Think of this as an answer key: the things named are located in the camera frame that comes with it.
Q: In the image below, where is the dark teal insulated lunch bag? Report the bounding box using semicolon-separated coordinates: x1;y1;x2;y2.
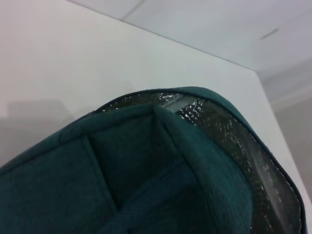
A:
0;85;307;234

